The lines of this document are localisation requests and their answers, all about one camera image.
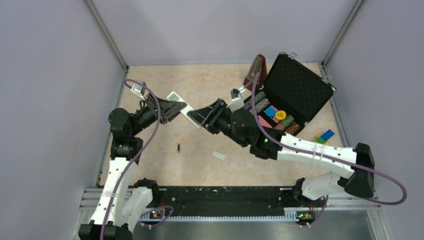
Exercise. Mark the black poker chip case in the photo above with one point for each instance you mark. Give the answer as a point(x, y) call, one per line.
point(291, 87)

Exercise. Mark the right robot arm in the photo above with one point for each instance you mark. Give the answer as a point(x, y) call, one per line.
point(347, 166)

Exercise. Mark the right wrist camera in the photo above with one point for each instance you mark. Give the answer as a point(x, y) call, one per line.
point(237, 100)

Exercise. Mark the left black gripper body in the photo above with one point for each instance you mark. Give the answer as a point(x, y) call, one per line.
point(152, 104)

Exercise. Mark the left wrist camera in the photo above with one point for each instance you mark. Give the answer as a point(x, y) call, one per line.
point(138, 89)

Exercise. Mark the white battery cover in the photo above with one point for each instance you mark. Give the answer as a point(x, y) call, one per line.
point(219, 155)

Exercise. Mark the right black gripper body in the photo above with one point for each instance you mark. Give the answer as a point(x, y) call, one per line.
point(218, 111)

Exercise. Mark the white remote control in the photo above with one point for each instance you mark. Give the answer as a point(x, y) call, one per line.
point(173, 96)

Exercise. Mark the yellow poker chip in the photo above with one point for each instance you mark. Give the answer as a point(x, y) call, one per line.
point(280, 115)

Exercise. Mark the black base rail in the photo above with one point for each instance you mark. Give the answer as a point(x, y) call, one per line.
point(229, 203)

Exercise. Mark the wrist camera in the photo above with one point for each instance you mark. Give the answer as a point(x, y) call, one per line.
point(237, 100)
point(138, 89)

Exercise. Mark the colourful toy bricks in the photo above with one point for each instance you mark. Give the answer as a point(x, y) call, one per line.
point(324, 137)

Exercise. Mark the brown wooden metronome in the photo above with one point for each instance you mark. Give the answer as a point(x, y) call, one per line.
point(258, 67)

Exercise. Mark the blue poker chip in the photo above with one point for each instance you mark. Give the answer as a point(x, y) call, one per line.
point(270, 112)

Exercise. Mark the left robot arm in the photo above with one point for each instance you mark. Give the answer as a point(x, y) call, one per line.
point(117, 214)

